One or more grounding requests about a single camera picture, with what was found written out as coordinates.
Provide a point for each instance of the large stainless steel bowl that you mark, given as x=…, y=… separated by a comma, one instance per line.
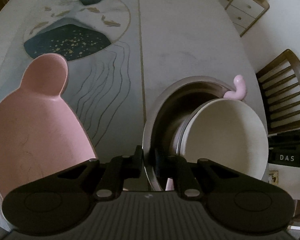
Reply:
x=167, y=114

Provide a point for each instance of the wooden chair right side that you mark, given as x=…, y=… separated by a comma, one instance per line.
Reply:
x=279, y=83

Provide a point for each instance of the white drawer cabinet wooden top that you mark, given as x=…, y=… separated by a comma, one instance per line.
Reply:
x=245, y=13

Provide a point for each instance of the cream ceramic bowl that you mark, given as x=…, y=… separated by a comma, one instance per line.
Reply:
x=228, y=132

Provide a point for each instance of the pink bear-shaped plate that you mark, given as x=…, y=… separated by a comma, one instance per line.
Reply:
x=39, y=132

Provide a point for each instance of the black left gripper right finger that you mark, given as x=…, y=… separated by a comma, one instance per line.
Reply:
x=183, y=175

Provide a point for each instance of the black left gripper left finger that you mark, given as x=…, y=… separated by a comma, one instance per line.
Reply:
x=111, y=176

